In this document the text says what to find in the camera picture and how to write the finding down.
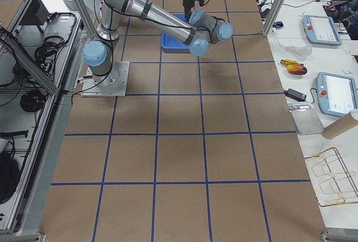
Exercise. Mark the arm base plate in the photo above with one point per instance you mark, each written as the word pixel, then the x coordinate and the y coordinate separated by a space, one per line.
pixel 114 85

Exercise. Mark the red yellow mango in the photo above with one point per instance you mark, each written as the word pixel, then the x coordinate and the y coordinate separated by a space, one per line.
pixel 296 69

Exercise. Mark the clear light bulb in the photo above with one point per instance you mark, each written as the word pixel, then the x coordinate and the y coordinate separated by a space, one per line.
pixel 303 51

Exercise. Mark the black power adapter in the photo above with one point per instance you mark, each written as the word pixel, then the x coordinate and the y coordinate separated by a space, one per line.
pixel 295 95

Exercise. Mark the gold wire rack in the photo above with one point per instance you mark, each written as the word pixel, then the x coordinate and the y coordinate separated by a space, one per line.
pixel 332 180

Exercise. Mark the aluminium frame post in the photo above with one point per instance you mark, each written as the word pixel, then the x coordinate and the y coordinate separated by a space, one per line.
pixel 271 18

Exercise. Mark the cardboard tube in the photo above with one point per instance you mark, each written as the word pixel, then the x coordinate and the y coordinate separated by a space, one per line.
pixel 340 126

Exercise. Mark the teach pendant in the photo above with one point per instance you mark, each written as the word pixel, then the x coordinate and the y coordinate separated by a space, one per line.
pixel 337 94
pixel 321 30

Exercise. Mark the clear plastic container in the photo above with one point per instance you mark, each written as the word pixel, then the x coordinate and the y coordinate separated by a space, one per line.
pixel 307 121

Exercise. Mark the teach pendant far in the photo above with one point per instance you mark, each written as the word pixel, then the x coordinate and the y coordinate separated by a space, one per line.
pixel 321 30

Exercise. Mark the yellow screwdriver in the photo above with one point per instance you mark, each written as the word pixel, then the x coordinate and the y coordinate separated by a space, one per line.
pixel 287 62

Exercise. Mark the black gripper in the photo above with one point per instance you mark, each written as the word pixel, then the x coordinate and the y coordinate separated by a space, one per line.
pixel 187 3

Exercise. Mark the teach pendant near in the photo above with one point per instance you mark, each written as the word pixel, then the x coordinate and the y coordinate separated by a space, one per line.
pixel 337 94

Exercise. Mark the blue plastic tray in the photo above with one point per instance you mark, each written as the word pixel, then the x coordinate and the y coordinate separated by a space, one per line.
pixel 176 43

